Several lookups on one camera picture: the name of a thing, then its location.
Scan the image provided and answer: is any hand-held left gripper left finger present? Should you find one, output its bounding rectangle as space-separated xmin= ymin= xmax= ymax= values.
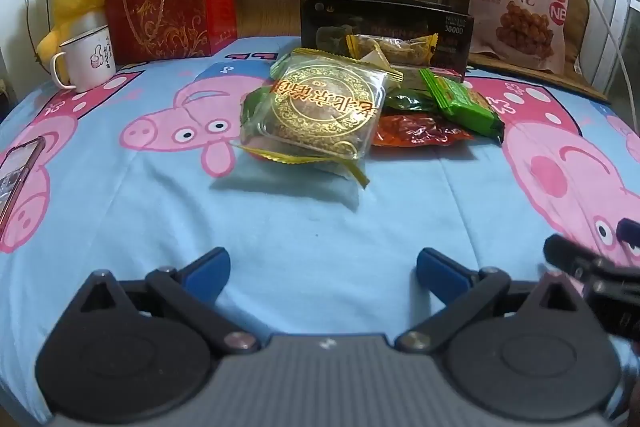
xmin=61 ymin=247 xmax=262 ymax=354

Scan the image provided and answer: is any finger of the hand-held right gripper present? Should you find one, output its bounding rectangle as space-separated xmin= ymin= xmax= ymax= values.
xmin=616 ymin=218 xmax=640 ymax=253
xmin=543 ymin=234 xmax=640 ymax=339

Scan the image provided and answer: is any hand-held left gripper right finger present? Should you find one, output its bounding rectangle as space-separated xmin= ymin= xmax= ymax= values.
xmin=395 ymin=247 xmax=592 ymax=354

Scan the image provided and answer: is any yellow snack packet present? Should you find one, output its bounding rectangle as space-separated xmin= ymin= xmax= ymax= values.
xmin=346 ymin=33 xmax=439 ymax=68

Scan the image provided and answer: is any black cardboard box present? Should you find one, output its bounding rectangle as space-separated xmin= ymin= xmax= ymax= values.
xmin=299 ymin=0 xmax=475 ymax=76

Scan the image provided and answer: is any printed blanket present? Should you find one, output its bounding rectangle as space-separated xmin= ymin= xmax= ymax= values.
xmin=0 ymin=34 xmax=640 ymax=427

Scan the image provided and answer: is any red snack packet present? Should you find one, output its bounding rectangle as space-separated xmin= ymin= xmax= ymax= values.
xmin=372 ymin=111 xmax=474 ymax=148

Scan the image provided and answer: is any bright green snack packet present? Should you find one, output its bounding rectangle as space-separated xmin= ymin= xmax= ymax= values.
xmin=419 ymin=68 xmax=505 ymax=144

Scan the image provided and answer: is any dark green snack packet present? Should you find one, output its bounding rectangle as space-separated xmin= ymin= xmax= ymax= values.
xmin=384 ymin=88 xmax=442 ymax=114

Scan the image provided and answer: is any clear gold-print mooncake packet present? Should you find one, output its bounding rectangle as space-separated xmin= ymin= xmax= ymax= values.
xmin=235 ymin=48 xmax=404 ymax=188

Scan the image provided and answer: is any smartphone with red case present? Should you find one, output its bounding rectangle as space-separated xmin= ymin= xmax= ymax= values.
xmin=0 ymin=137 xmax=47 ymax=234

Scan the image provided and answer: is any white enamel mug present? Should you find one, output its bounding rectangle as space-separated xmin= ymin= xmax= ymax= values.
xmin=50 ymin=24 xmax=117 ymax=94

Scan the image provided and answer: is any yellow duck plush toy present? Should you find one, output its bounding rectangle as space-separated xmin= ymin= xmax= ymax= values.
xmin=36 ymin=0 xmax=109 ymax=64

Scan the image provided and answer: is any white cable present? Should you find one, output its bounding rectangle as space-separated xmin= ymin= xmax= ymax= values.
xmin=549 ymin=0 xmax=637 ymax=108

